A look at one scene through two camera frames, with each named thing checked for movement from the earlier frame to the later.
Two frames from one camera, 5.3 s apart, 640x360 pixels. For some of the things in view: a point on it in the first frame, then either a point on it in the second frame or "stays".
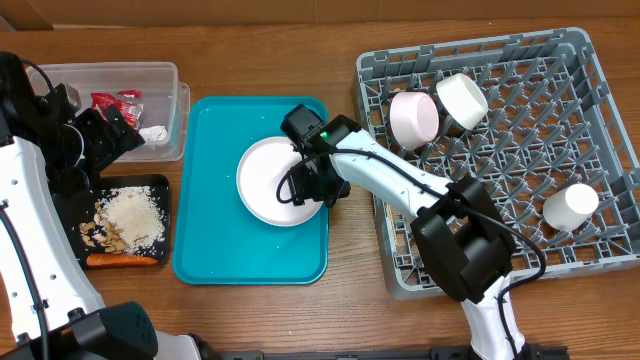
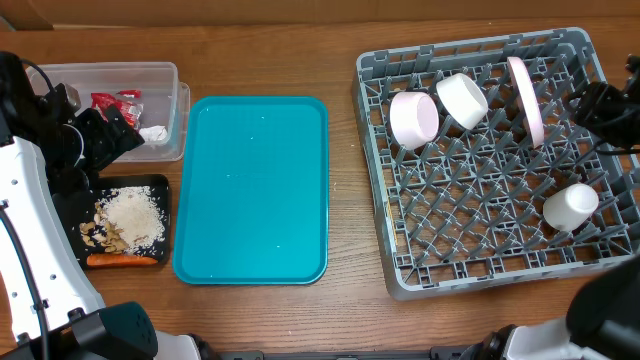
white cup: (571, 207) stays
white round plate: (258, 177) -> (528, 98)
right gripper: (305, 190) -> (589, 107)
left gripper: (108, 146) stays
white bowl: (462, 100) stays
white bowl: (414, 119) stays
